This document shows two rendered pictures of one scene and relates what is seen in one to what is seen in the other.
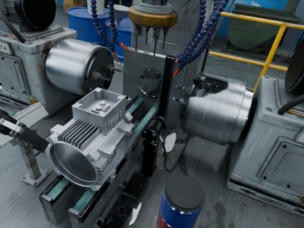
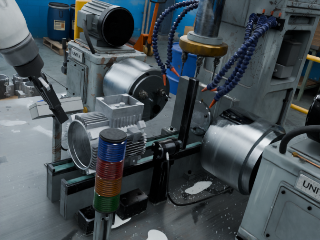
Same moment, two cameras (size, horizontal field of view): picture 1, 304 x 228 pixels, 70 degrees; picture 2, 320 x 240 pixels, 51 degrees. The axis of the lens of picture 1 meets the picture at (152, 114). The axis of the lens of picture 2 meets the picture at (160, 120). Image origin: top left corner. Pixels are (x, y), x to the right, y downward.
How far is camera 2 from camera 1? 55 cm
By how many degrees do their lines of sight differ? 26
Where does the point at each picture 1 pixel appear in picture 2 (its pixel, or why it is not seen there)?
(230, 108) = (244, 143)
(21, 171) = (47, 158)
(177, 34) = not seen: hidden behind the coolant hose
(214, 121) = (225, 155)
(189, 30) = (251, 68)
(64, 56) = (120, 70)
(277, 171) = (278, 227)
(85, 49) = (140, 68)
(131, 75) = (181, 105)
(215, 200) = not seen: outside the picture
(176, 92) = not seen: hidden behind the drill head
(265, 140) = (268, 183)
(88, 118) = (104, 109)
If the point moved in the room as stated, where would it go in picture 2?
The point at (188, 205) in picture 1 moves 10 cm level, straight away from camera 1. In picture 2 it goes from (107, 137) to (146, 129)
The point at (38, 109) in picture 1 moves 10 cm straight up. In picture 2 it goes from (76, 101) to (78, 75)
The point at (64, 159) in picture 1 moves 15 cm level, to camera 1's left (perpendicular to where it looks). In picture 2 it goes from (78, 145) to (46, 129)
